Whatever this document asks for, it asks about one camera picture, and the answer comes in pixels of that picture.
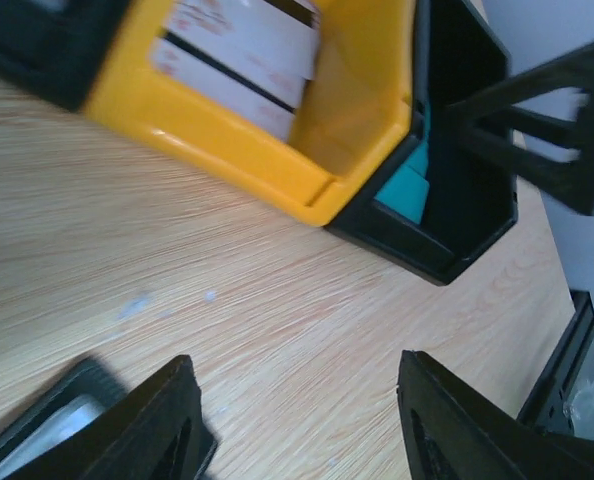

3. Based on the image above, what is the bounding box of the white floral card stack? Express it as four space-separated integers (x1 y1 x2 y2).
151 0 321 141

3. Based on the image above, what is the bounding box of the black leather card holder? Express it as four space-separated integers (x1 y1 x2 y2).
0 357 128 479

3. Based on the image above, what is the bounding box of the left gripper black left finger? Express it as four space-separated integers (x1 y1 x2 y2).
10 355 216 479

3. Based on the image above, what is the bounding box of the teal card stack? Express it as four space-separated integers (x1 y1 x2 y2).
375 103 431 225

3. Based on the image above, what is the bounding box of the black bin with teal cards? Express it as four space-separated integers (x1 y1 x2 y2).
326 1 518 285

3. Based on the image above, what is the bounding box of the black aluminium frame rail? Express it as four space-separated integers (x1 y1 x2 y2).
517 290 594 441

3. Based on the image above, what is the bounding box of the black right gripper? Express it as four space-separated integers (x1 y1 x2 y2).
445 42 594 216

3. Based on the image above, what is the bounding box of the yellow plastic bin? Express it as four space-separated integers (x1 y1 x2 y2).
83 1 427 226

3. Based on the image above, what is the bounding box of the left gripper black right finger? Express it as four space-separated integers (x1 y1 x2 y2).
397 350 594 479

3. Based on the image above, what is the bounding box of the black bin with red cards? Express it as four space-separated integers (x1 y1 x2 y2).
0 0 130 111

